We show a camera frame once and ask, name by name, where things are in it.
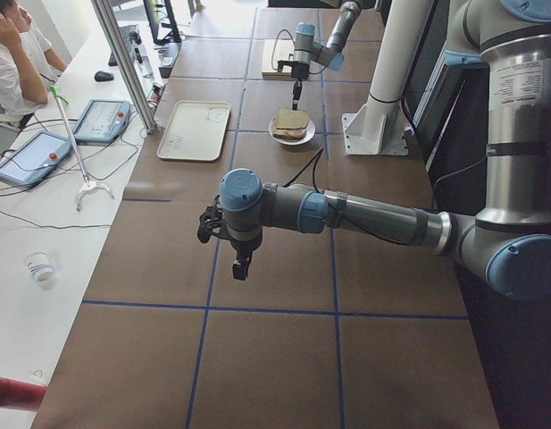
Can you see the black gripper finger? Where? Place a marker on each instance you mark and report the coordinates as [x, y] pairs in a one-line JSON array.
[[296, 94], [240, 267]]

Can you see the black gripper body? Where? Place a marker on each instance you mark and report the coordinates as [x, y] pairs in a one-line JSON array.
[[242, 244], [299, 71]]

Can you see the white round plate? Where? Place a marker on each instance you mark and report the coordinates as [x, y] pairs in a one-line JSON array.
[[307, 136]]

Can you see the wooden cutting board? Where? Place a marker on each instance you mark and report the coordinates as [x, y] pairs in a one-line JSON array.
[[273, 52]]

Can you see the cream bear serving tray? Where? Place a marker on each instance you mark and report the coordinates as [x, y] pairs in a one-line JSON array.
[[195, 131]]

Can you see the black monitor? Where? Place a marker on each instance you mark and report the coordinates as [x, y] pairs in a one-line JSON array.
[[162, 23]]

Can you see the black keyboard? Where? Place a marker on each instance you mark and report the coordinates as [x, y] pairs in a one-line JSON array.
[[129, 34]]

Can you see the far blue teach pendant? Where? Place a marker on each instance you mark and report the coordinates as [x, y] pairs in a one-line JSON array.
[[102, 122]]

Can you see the blue teach pendant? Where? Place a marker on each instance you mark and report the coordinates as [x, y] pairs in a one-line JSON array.
[[35, 159], [102, 122]]

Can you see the black computer mouse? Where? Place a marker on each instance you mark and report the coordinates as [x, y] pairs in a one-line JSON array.
[[103, 76]]

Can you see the paper cup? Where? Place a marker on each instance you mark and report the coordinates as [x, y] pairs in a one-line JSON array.
[[39, 266]]

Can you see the near blue teach pendant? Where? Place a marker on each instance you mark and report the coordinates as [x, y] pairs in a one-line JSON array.
[[35, 159]]

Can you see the red cylinder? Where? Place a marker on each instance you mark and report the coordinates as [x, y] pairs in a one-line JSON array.
[[20, 395]]

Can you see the person in white shirt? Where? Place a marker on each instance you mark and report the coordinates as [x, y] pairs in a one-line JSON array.
[[28, 63]]

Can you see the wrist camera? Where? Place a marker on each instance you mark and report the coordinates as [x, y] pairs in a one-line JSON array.
[[212, 224], [284, 64]]

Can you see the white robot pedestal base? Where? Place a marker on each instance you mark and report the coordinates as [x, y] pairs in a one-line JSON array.
[[378, 127]]

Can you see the aluminium frame post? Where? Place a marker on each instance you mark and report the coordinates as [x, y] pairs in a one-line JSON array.
[[110, 27]]

